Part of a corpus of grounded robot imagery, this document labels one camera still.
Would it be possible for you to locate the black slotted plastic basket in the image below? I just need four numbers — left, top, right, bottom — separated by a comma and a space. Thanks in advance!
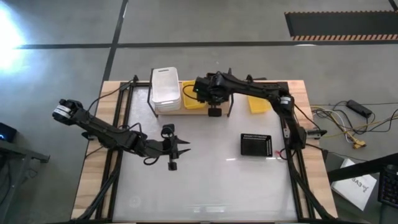
239, 133, 274, 157

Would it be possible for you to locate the white plastic basket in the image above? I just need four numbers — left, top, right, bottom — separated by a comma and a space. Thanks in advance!
150, 66, 182, 105
151, 98, 182, 113

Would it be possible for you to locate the bundle of cables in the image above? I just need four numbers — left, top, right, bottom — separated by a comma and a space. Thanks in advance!
310, 105, 398, 149

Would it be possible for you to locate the black device blue light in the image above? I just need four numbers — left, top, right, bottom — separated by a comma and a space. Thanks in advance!
0, 122, 18, 143

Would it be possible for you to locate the yellow slotted plastic basket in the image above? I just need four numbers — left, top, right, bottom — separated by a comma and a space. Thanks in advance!
248, 95, 273, 114
182, 80, 208, 110

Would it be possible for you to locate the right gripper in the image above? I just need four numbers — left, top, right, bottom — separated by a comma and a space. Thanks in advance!
195, 72, 231, 118

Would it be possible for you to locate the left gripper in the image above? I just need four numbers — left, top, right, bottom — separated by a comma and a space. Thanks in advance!
154, 123, 192, 171

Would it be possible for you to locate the black aluminium table frame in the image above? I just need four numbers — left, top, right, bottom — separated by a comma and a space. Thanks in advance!
70, 79, 340, 224

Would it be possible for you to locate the black desk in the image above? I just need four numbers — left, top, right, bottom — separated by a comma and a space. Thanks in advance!
326, 151, 398, 184

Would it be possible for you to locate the black hazard-striped floor mat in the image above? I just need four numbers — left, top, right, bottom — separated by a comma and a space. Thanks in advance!
284, 11, 398, 42

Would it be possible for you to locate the black power brick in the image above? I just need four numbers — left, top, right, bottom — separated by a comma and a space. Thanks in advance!
346, 99, 373, 118

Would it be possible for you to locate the white printed cardboard box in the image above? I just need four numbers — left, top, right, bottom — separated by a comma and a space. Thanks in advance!
330, 158, 377, 212

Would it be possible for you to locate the black keyboard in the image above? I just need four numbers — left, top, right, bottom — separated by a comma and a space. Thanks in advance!
377, 164, 398, 208

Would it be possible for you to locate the grey metal stand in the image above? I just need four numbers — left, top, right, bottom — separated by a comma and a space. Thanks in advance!
0, 139, 50, 224

